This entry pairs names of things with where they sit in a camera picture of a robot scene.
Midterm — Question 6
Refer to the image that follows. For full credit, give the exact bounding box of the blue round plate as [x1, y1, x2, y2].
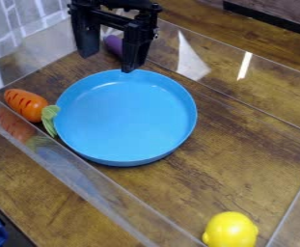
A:
[55, 69, 197, 167]

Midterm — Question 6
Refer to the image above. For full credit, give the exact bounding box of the yellow toy lemon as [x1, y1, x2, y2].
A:
[203, 211, 259, 247]

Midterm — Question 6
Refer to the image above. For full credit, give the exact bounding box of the clear acrylic enclosure wall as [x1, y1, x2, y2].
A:
[0, 3, 300, 247]

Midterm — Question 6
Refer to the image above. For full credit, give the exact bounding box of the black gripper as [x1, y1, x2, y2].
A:
[67, 0, 163, 73]

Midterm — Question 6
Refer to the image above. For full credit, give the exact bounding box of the black bar top right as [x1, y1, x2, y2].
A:
[223, 0, 300, 34]

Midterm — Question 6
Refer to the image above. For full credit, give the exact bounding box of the purple toy eggplant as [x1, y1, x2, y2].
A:
[104, 35, 123, 59]

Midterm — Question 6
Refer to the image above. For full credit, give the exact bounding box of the orange toy carrot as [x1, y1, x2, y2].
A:
[4, 89, 60, 137]

